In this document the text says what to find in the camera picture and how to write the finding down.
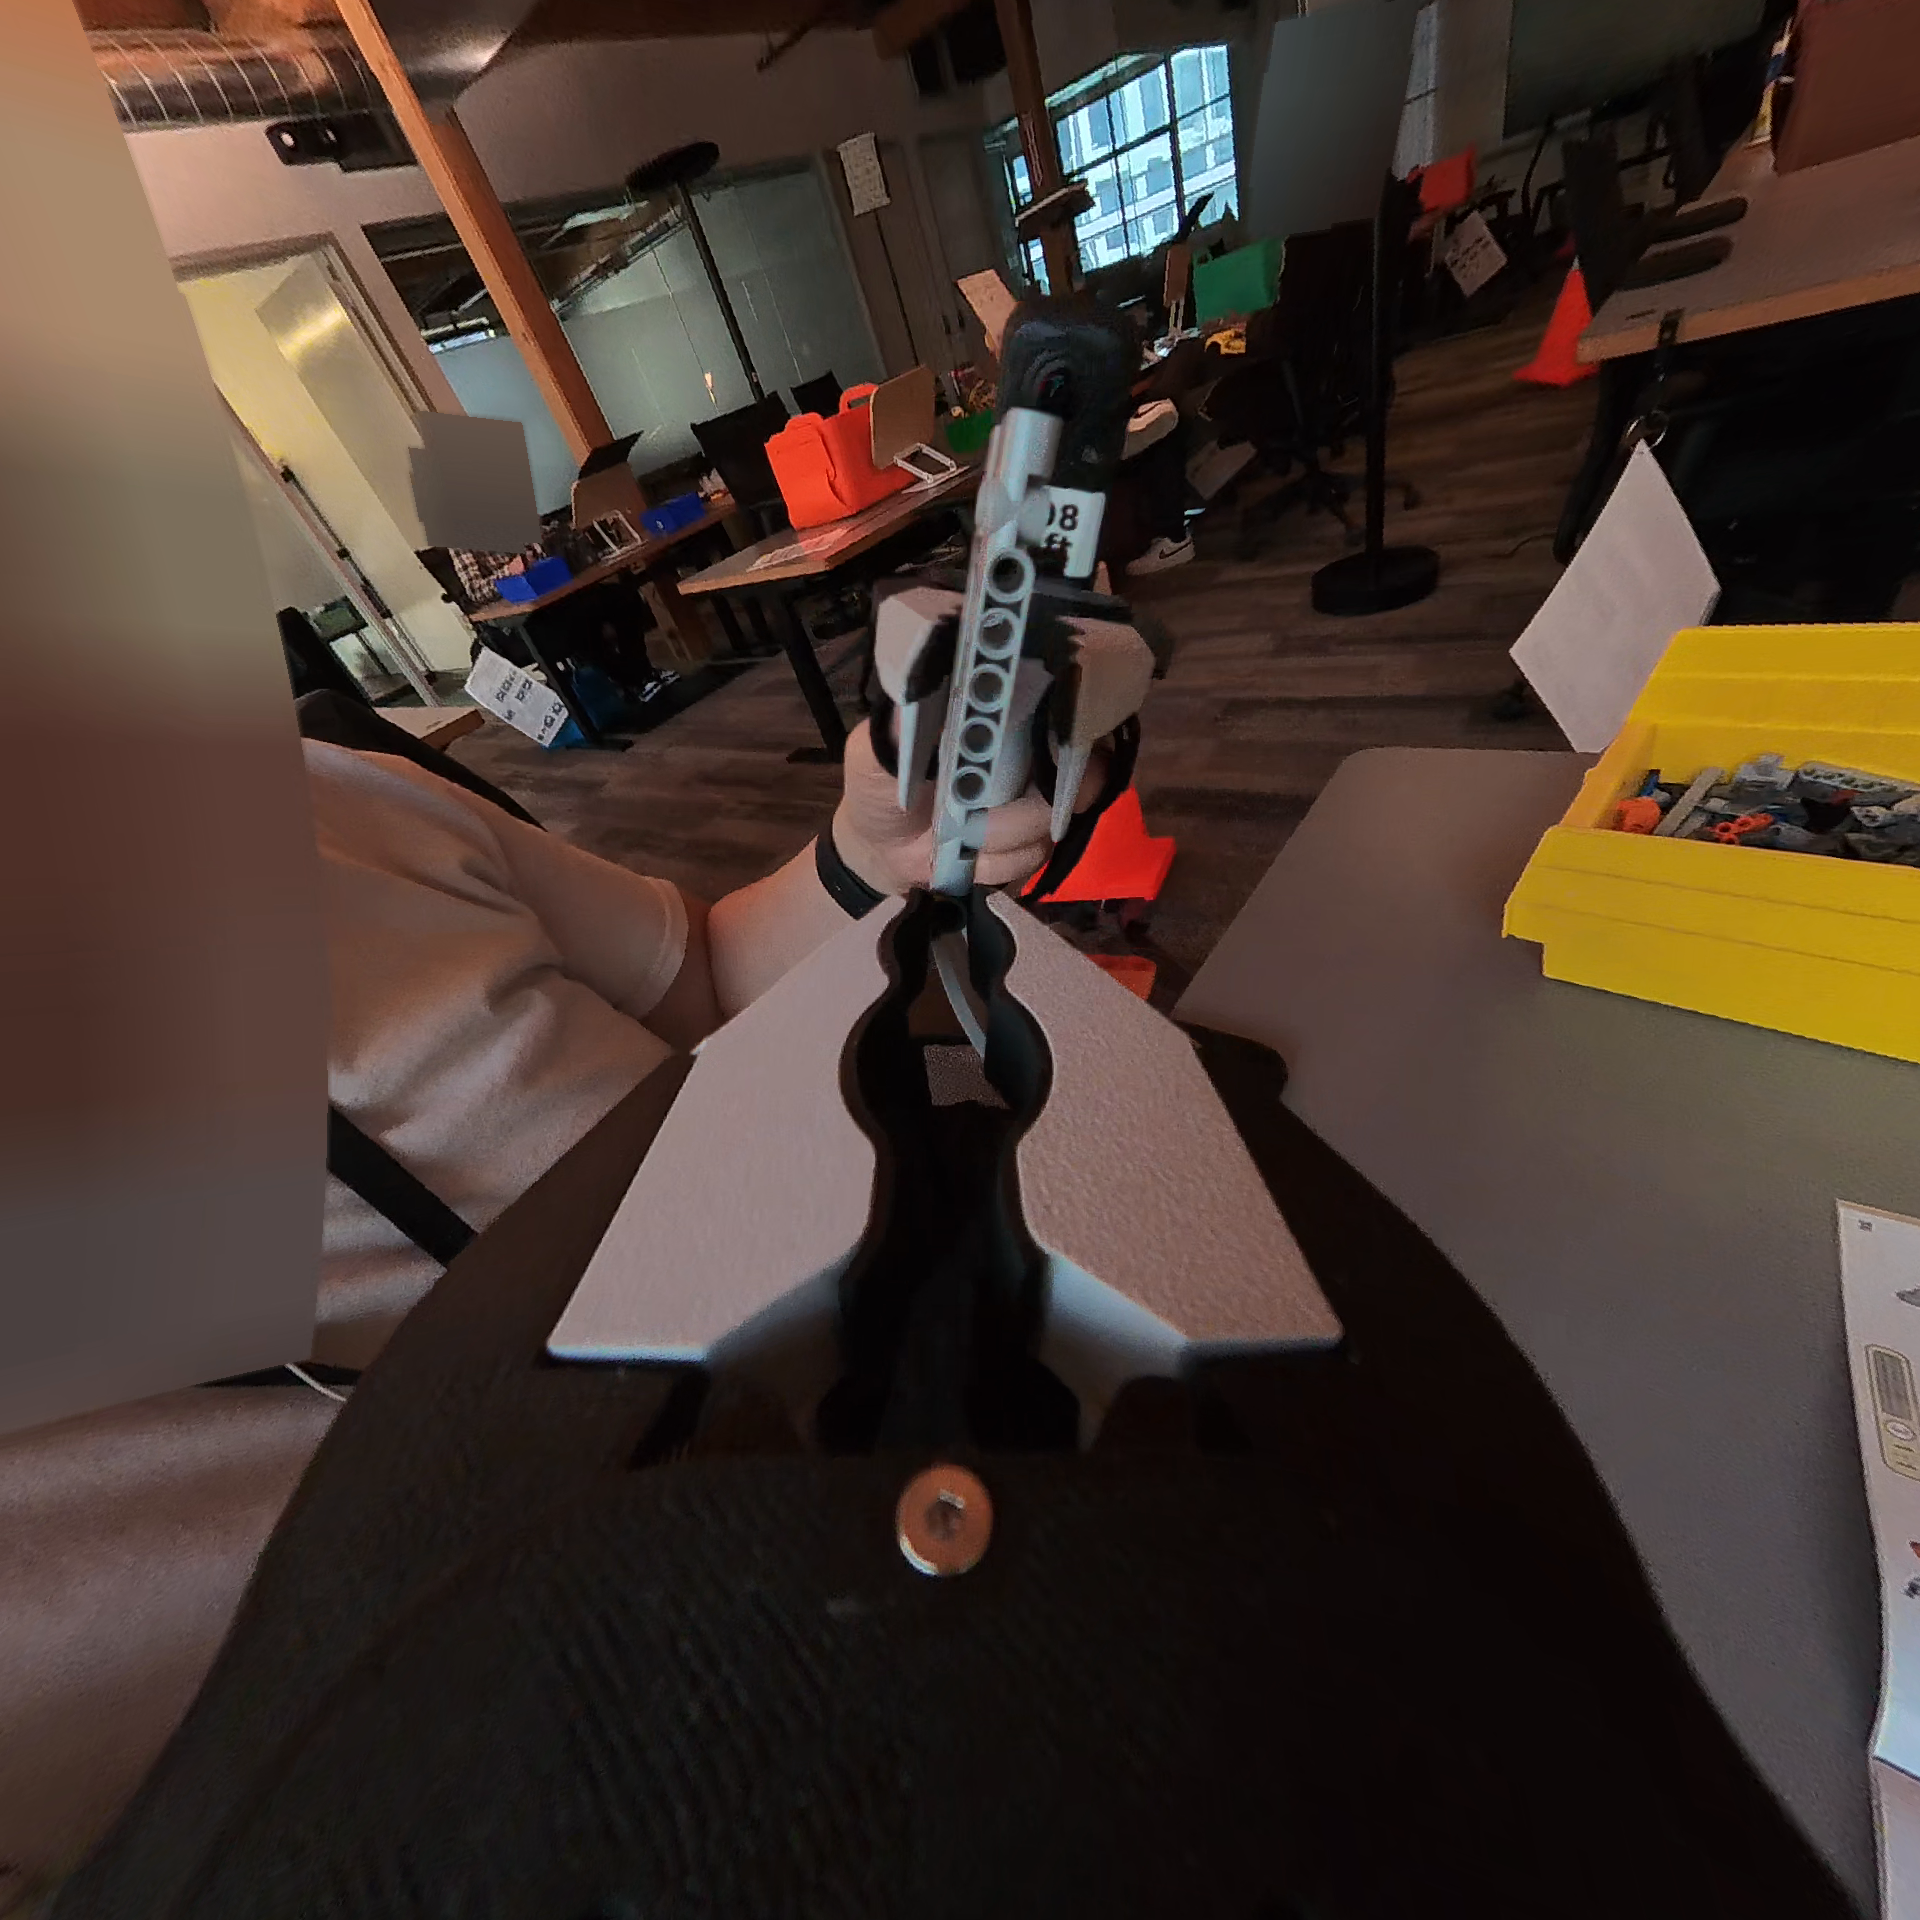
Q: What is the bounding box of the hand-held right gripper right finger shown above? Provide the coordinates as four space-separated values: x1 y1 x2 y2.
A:
984 889 1343 1454

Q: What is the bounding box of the brown cardboard sheet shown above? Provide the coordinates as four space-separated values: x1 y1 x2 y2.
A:
1777 0 1920 173

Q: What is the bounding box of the person's left hand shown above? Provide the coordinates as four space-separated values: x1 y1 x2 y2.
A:
830 719 1113 902

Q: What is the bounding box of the silver spiral duct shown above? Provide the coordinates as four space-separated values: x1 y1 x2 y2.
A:
90 27 409 144

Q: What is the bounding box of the grey building brick assembly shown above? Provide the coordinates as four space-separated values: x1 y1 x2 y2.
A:
922 405 1071 1059

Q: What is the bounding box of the orange tote bag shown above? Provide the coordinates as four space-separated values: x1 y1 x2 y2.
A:
766 385 922 529

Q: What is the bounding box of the yellow plastic bin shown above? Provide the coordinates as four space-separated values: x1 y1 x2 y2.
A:
1505 621 1920 1067

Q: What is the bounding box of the person's left forearm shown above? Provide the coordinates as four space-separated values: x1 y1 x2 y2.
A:
705 867 911 1056

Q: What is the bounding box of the black wristband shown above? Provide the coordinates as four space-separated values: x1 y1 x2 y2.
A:
814 822 889 921

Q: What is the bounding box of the pale office desk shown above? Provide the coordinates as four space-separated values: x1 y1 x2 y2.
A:
1577 141 1920 565

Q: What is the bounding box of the brown wooden desk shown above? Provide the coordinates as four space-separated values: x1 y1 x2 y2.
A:
464 503 752 752

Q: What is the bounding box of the wooden post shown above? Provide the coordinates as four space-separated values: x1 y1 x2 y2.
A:
334 0 618 465

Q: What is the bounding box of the pile of building bricks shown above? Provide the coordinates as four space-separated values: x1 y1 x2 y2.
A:
1611 749 1920 873

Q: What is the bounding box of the green paper bag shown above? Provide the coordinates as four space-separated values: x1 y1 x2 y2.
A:
1191 239 1289 326

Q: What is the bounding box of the black lanyard strap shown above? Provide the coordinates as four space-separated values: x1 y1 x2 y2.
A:
327 1105 480 1269

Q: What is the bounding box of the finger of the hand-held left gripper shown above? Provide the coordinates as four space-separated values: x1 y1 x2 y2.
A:
874 584 962 782
1046 607 1176 840

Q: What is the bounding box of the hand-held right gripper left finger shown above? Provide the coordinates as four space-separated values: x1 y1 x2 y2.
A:
547 889 935 1454

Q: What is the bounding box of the white printed box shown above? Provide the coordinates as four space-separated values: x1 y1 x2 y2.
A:
464 647 587 747

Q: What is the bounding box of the white instruction booklet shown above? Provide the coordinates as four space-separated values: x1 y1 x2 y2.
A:
1838 1200 1920 1920

